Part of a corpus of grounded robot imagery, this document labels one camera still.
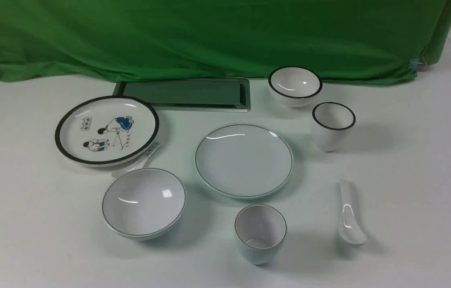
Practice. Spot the pale green cup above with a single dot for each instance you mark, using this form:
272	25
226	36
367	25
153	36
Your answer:
260	231

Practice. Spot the pale green large bowl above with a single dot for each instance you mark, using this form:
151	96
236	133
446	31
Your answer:
144	204

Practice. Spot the white ceramic spoon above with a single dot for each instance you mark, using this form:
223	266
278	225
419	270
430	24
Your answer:
348	228

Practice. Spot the pale green flat plate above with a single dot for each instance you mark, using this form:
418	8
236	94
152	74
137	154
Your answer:
244	161

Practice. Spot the white spoon with label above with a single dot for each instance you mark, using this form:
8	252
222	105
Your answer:
140	162

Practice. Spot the black-rimmed small white bowl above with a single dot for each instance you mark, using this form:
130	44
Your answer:
294	86

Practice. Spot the black-rimmed white cup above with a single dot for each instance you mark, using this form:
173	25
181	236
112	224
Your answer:
330	123

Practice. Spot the black-rimmed illustrated plate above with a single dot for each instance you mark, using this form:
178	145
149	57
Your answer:
107	131

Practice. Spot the green backdrop cloth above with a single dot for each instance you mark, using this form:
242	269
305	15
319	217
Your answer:
369	42

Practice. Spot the blue binder clip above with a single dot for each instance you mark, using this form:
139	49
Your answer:
417	64

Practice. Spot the silver table cable hatch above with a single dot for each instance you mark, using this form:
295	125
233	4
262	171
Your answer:
197	94

